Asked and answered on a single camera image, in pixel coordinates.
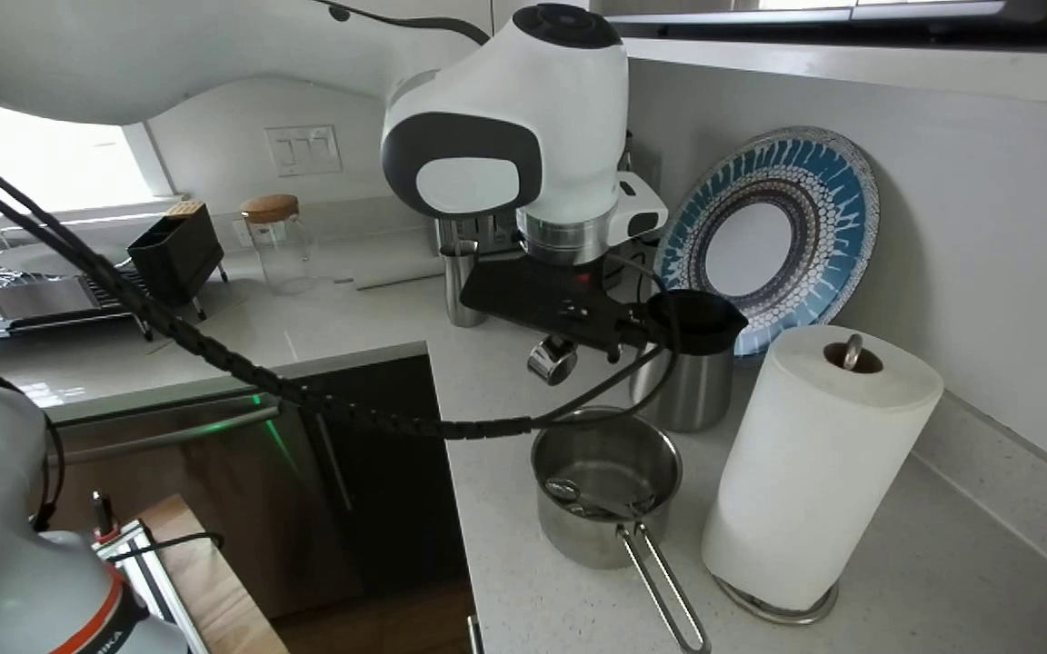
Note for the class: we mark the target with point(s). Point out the steel carafe with black lid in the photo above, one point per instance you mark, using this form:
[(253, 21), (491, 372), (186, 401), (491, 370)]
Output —
[(700, 363)]

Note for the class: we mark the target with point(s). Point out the dark dishwasher front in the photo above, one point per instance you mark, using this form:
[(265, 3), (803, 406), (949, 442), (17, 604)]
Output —
[(172, 477)]

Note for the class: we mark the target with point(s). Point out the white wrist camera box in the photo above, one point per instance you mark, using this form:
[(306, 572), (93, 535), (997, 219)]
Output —
[(642, 205)]

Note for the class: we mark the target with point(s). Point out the white paper towel roll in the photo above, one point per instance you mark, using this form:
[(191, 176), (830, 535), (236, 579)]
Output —
[(816, 475)]

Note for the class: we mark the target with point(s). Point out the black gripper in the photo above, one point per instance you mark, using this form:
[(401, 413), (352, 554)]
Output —
[(520, 291)]

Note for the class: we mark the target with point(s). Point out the silver measuring spoon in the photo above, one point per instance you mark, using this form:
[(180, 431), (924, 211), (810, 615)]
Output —
[(550, 356), (584, 493)]

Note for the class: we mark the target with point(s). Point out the glass jar with wooden lid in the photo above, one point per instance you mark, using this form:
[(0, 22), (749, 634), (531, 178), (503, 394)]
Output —
[(271, 237)]

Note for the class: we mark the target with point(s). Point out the grey dish drying rack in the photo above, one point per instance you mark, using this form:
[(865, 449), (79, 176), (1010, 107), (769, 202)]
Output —
[(25, 294)]

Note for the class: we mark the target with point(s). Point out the white wall outlet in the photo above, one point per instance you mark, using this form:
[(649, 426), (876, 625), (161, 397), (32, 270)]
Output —
[(304, 149)]

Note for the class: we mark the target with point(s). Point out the wooden table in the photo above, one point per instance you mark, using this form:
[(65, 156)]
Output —
[(209, 586)]

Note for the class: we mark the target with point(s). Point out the dark lower cabinet door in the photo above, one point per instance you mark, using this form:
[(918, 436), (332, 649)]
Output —
[(391, 510)]

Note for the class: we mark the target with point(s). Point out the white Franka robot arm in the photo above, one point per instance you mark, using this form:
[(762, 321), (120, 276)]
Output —
[(306, 73)]

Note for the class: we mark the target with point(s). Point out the blue patterned decorative plate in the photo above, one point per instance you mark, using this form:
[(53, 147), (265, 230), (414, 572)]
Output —
[(835, 202)]

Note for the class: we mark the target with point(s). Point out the black utensil holder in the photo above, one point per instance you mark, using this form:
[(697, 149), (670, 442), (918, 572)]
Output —
[(174, 251)]

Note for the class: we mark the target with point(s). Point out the steel paper towel holder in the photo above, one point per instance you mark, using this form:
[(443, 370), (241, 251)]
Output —
[(850, 354)]

